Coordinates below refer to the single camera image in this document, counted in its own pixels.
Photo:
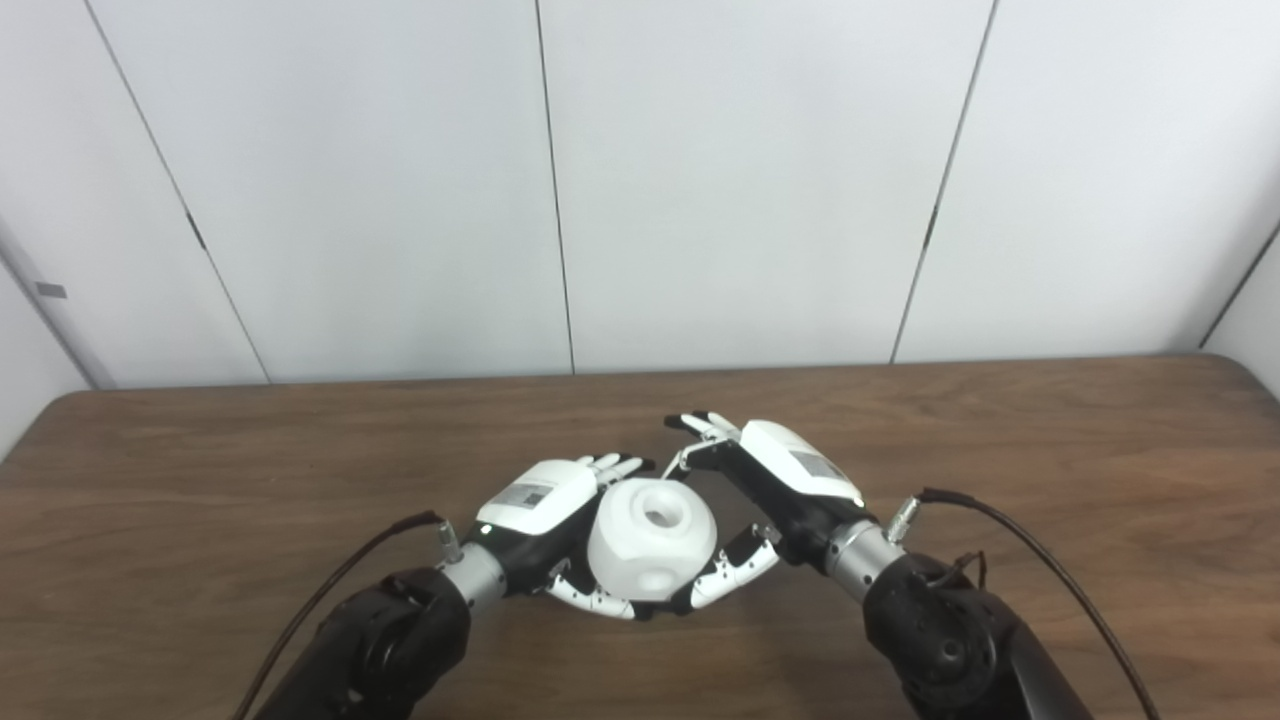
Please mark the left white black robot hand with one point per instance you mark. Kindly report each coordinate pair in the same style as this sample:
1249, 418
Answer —
535, 495

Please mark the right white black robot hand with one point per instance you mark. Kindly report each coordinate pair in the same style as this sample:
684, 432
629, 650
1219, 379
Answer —
790, 470

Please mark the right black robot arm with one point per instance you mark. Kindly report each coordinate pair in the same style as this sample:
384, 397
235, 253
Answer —
950, 650

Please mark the round white plastic piece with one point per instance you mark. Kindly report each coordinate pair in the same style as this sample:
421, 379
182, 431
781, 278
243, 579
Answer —
640, 555

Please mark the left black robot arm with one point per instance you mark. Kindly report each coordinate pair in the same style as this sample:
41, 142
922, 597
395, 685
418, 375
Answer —
390, 650

